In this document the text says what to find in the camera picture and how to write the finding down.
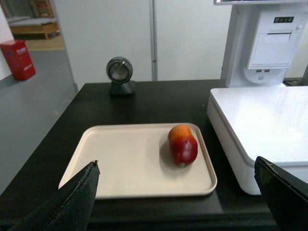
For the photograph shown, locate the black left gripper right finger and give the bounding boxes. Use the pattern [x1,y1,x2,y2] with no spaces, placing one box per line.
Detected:
[255,156,308,231]

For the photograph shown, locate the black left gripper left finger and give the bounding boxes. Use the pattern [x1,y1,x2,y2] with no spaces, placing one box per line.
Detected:
[9,160,100,231]

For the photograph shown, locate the black checkout counter cabinet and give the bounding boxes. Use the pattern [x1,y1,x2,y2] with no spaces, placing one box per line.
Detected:
[0,80,278,231]

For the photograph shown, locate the white checkout scale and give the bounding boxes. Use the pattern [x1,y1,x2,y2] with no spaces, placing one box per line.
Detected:
[207,86,308,195]

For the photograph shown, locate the beige plastic tray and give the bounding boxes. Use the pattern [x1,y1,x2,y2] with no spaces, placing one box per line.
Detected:
[60,123,218,199]

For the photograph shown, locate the black barcode scanner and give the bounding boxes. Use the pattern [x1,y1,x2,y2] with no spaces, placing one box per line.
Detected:
[106,56,135,97]

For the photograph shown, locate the red fire extinguisher box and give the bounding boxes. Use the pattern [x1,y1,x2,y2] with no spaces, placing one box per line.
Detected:
[0,39,36,81]

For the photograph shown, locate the white receipt printer terminal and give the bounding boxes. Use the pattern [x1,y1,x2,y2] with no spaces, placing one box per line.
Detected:
[214,0,308,88]

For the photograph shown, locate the wooden pallet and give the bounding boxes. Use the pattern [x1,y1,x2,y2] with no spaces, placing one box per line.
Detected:
[4,0,61,40]

